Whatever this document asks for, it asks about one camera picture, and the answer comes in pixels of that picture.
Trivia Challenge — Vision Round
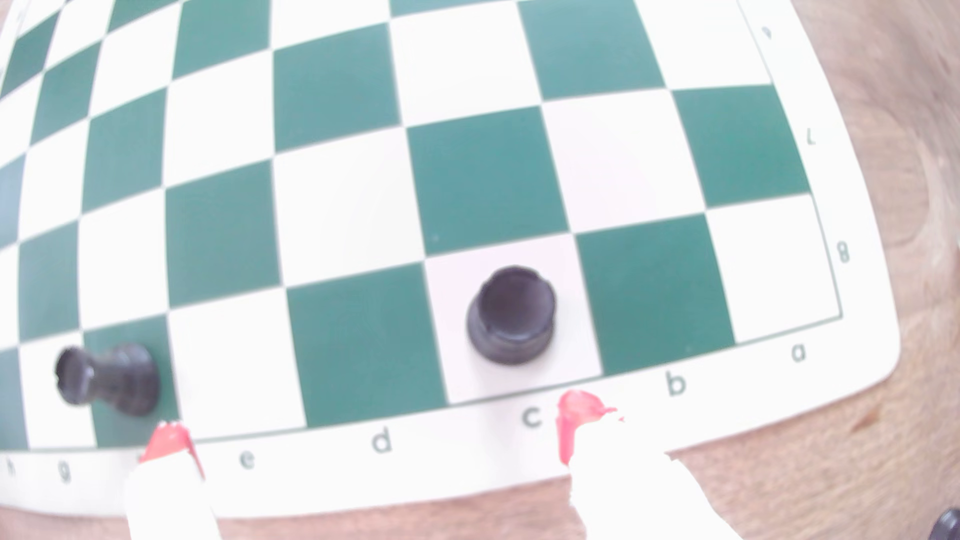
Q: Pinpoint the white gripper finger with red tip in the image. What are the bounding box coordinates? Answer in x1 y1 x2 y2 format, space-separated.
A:
123 421 222 540
556 390 740 540

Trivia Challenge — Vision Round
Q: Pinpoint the black rook chess piece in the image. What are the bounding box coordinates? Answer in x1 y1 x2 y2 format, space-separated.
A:
54 343 162 417
466 265 558 366

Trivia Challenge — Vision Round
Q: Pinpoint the green white chess mat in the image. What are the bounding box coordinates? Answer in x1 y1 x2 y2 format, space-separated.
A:
0 0 901 520

